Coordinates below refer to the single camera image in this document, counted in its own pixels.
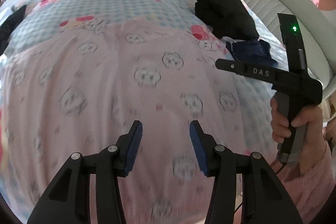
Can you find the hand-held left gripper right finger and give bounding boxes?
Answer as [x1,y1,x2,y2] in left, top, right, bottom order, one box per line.
[189,120,303,224]

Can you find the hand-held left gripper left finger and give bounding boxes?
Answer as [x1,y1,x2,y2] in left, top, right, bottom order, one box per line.
[28,120,143,224]

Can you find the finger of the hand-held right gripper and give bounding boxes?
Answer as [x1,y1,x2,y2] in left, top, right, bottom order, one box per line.
[215,58,247,75]

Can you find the navy shorts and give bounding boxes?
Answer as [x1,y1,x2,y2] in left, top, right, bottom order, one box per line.
[226,39,279,69]

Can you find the pink printed pants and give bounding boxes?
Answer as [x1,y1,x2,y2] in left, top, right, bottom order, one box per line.
[0,17,273,224]

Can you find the person's right forearm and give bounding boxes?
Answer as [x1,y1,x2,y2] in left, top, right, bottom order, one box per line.
[283,135,336,214]

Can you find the person's right hand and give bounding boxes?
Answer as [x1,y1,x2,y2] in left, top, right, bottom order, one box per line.
[270,97,326,161]

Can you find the folded black garment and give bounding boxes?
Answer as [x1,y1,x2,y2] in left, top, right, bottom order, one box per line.
[193,0,259,41]

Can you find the grey padded headboard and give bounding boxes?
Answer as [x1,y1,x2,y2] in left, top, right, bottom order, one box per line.
[196,0,336,102]

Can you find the small black garment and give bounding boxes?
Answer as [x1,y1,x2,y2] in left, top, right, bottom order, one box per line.
[0,5,27,54]

